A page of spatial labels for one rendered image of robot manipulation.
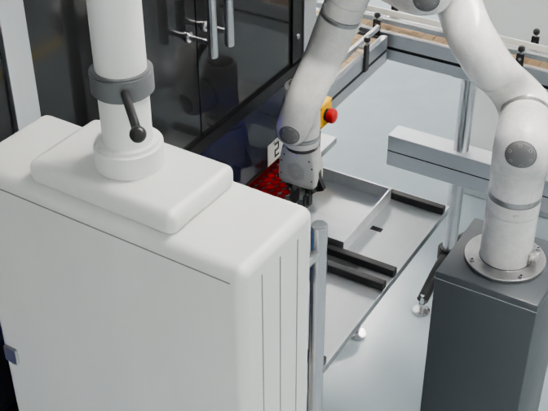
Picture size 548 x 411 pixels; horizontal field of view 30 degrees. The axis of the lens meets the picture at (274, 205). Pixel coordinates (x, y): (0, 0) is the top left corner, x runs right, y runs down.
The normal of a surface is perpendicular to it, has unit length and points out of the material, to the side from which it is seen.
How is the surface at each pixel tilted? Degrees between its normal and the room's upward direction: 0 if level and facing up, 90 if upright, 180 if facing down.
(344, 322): 0
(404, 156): 90
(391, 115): 0
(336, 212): 0
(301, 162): 88
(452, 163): 90
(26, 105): 90
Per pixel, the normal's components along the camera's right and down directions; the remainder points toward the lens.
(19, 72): 0.86, 0.29
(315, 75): 0.02, -0.14
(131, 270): -0.54, 0.49
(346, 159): 0.00, -0.82
